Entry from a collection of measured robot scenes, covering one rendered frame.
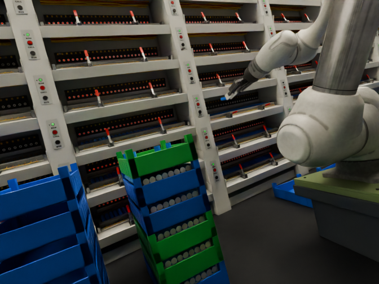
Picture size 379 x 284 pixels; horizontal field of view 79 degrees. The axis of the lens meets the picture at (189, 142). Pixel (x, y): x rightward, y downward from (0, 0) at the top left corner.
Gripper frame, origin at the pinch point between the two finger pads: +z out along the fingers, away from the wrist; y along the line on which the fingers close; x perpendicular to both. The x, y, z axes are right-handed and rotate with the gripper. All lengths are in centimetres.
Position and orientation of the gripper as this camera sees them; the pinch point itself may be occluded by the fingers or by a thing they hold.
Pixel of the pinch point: (231, 94)
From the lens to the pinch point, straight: 124.5
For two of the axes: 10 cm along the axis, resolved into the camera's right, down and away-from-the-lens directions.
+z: -3.7, 3.3, 8.7
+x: 3.6, 9.1, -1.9
